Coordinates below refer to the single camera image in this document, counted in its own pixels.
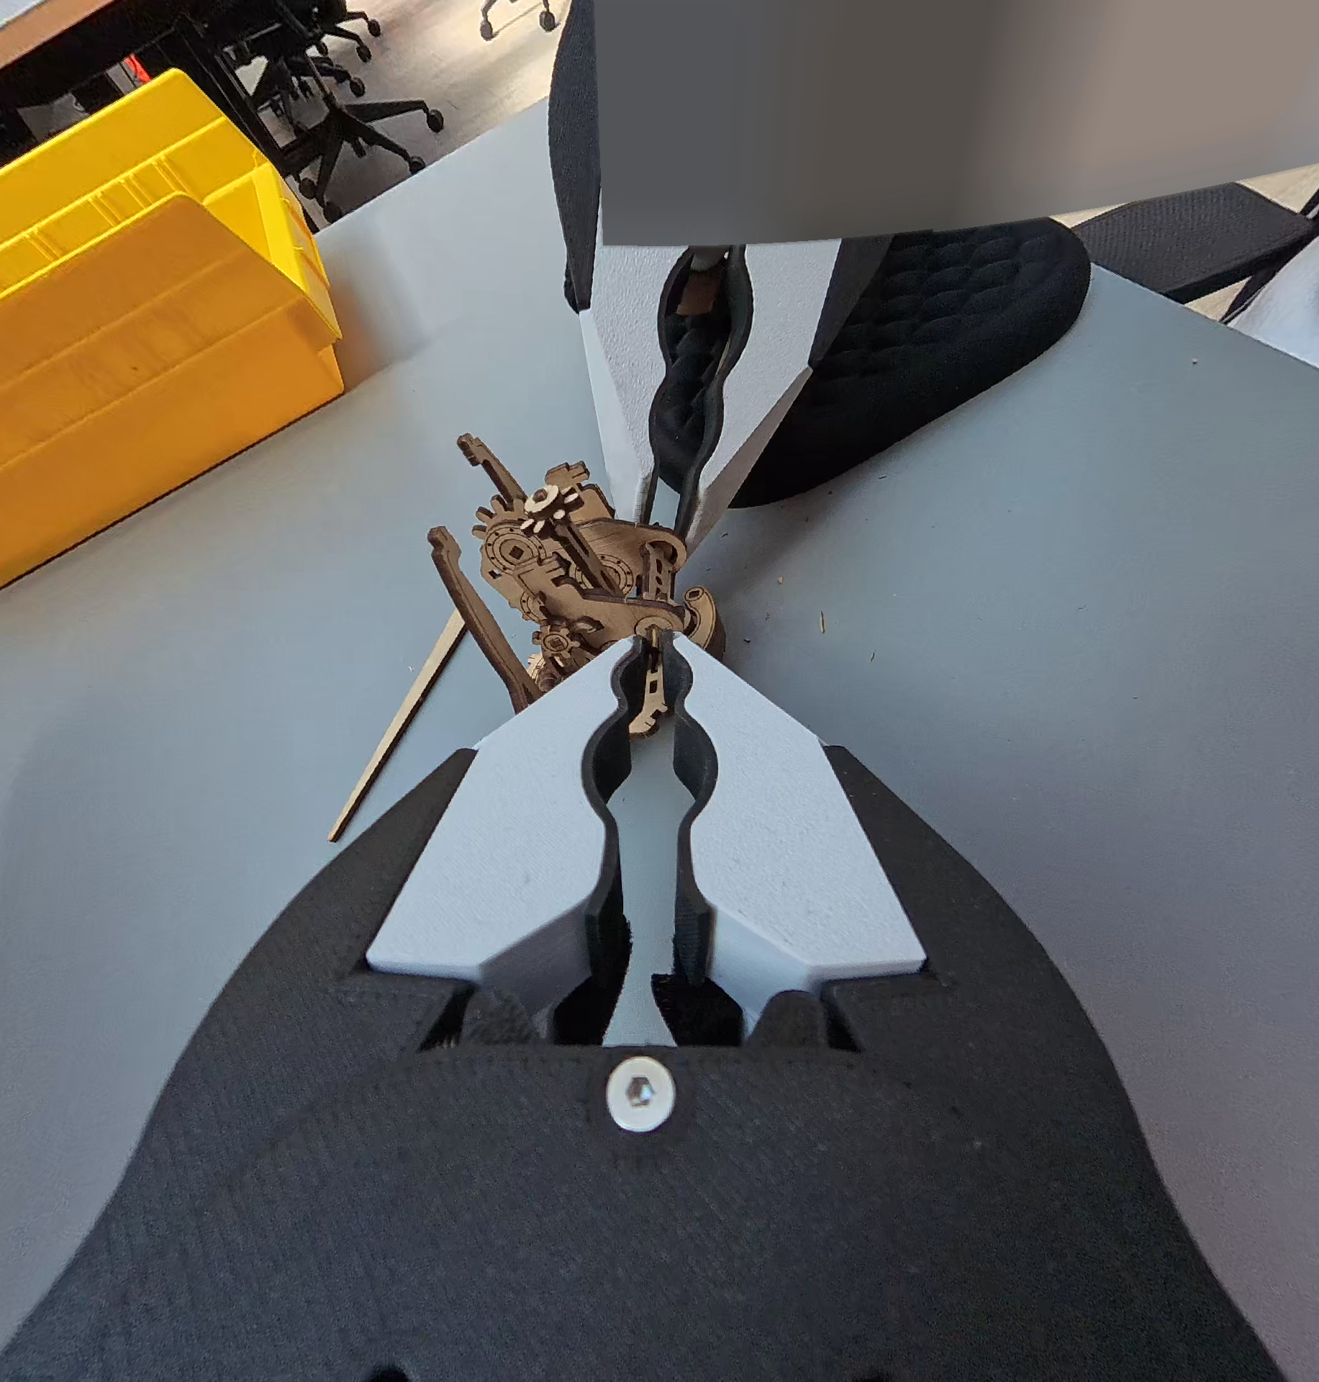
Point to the yellow plastic bin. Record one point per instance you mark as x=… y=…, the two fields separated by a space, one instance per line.
x=129 y=377

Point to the wooden mechanical model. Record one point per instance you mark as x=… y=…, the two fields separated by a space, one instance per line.
x=573 y=572

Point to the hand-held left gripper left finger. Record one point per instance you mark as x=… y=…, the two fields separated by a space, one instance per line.
x=487 y=852

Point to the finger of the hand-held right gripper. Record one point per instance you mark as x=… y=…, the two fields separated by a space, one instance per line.
x=616 y=356
x=772 y=356

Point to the thin pointed wooden stick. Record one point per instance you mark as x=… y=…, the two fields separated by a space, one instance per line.
x=400 y=734

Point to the person's white clothing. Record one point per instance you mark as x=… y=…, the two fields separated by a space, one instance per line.
x=1306 y=291

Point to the wood-edged table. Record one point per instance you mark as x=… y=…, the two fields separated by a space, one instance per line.
x=65 y=38

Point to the black mesh chair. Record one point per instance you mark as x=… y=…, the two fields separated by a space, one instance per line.
x=1176 y=248

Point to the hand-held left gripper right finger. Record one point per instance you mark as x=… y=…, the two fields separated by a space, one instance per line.
x=799 y=852

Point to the grey desk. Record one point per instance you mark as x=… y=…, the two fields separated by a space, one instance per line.
x=993 y=648

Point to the black office chair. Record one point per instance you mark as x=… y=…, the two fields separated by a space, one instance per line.
x=345 y=118
x=518 y=13
x=335 y=32

